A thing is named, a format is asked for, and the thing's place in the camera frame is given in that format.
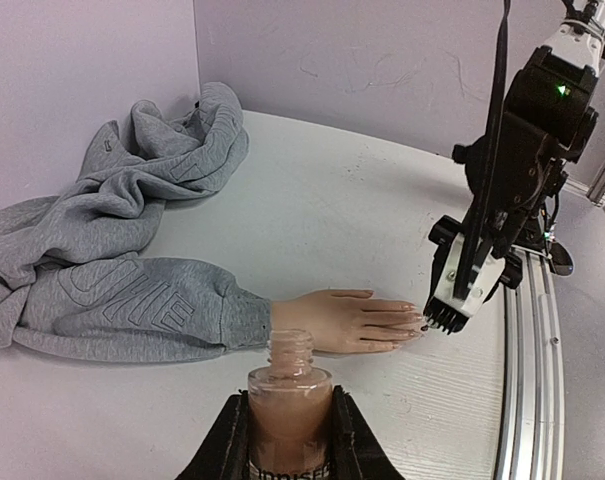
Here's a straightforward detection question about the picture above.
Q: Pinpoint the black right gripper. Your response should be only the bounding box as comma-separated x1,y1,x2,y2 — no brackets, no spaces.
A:
427,214,523,291

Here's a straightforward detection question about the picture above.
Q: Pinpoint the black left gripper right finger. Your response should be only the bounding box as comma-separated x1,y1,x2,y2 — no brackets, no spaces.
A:
329,385,404,480

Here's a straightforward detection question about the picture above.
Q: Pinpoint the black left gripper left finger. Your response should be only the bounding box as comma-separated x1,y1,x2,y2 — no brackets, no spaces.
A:
176,390,249,480

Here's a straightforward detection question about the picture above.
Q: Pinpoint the nail polish bottle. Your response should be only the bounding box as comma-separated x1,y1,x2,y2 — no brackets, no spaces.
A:
247,329,333,479

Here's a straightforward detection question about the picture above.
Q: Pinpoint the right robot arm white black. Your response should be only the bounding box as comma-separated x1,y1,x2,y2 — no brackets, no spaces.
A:
452,1,605,298

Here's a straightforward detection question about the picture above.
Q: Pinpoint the mannequin hand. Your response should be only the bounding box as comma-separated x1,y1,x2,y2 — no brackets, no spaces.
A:
271,289,425,354

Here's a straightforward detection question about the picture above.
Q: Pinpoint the grey sweatshirt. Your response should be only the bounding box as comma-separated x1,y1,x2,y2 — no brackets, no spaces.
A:
0,82,271,363

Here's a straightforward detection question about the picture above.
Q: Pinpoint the black right camera cable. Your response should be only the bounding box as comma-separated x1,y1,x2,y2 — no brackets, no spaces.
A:
454,0,513,301

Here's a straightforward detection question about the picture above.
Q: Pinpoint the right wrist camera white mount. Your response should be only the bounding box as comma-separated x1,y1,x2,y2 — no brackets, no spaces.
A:
423,234,506,334

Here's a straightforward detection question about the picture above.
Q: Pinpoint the aluminium front rail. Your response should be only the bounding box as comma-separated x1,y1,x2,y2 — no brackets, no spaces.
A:
493,247,566,480

